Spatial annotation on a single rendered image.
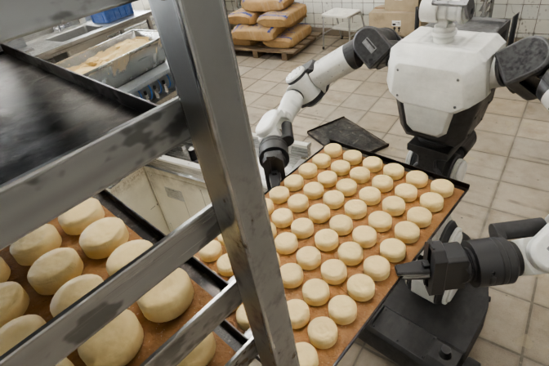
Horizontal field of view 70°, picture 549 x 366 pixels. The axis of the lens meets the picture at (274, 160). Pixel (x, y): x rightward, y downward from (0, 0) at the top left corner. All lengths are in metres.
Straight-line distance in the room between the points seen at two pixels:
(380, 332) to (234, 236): 1.61
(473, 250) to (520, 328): 1.45
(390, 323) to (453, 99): 1.11
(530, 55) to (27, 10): 1.02
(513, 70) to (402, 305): 1.23
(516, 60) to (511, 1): 4.03
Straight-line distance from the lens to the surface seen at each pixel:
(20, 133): 0.35
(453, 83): 1.11
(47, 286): 0.47
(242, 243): 0.30
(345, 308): 0.74
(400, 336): 1.88
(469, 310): 2.03
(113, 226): 0.48
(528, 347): 2.20
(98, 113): 0.34
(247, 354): 0.44
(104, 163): 0.24
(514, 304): 2.32
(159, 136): 0.25
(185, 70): 0.23
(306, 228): 0.87
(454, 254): 0.80
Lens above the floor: 1.79
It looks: 34 degrees down
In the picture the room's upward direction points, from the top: 10 degrees counter-clockwise
